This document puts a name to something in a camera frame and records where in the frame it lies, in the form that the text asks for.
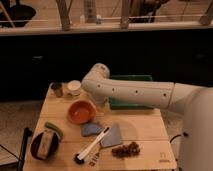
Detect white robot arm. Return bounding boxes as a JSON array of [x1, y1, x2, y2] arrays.
[[81, 63, 213, 171]]

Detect red bowl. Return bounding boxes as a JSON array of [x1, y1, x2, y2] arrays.
[[67, 100, 97, 125]]

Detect green plastic tray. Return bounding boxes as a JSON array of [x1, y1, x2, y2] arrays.
[[108, 75, 152, 110]]

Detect blue sponge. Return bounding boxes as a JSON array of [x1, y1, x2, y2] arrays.
[[81, 122, 102, 137]]

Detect white cup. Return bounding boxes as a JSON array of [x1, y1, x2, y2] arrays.
[[67, 80, 81, 96]]

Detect blue cloth piece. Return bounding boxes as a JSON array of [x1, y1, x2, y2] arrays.
[[100, 123, 122, 148]]

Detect dark grape bunch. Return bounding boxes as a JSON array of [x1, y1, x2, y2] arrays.
[[111, 142, 140, 158]]

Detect green cucumber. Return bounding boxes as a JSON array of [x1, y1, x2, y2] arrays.
[[44, 122, 63, 140]]

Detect white black dish brush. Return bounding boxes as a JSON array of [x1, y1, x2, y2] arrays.
[[74, 127, 109, 165]]

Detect beige wrapped bar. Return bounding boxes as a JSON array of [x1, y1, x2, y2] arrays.
[[37, 129, 54, 159]]

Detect black cable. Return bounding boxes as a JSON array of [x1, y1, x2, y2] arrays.
[[169, 131, 189, 144]]

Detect black chair frame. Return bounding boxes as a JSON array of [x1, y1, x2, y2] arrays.
[[0, 127, 32, 171]]

